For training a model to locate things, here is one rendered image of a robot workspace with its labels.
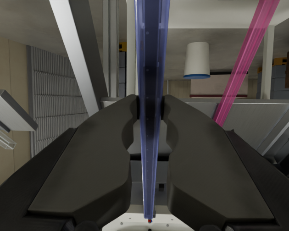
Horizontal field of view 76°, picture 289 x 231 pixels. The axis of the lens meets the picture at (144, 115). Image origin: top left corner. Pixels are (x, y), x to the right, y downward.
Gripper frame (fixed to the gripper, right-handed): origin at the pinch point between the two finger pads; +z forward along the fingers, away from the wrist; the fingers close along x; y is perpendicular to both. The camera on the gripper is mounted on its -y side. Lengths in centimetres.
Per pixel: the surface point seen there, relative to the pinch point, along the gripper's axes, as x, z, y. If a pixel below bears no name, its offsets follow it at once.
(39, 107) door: -219, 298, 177
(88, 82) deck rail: -8.3, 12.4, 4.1
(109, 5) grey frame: -12, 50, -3
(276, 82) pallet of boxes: 280, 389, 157
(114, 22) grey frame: -10.5, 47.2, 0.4
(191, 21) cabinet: 19, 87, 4
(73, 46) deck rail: -8.8, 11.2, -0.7
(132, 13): -7, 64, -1
